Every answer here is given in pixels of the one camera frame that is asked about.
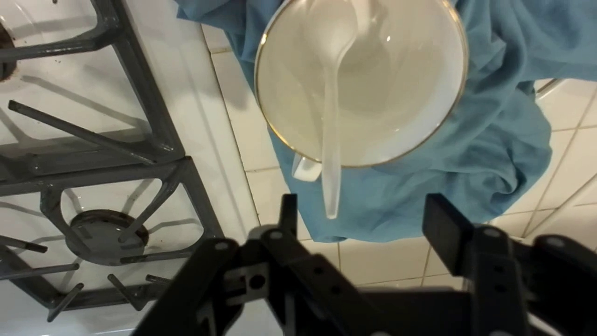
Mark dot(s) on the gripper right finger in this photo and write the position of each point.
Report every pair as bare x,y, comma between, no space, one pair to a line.
494,280

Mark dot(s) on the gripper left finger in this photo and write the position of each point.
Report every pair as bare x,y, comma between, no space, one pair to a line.
284,261

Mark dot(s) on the blue cloth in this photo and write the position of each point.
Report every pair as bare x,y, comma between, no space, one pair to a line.
489,154

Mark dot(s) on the white plastic fork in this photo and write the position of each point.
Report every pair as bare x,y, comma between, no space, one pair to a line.
331,140

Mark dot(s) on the grey stove grate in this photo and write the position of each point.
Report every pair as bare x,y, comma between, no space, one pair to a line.
186,182
140,84

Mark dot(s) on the stove burner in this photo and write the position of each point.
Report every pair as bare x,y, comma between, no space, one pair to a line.
4,51
100,233

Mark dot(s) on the white gas stove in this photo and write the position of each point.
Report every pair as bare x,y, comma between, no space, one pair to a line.
196,93

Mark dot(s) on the white cup with gold rim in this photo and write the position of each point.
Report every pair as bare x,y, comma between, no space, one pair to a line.
401,93

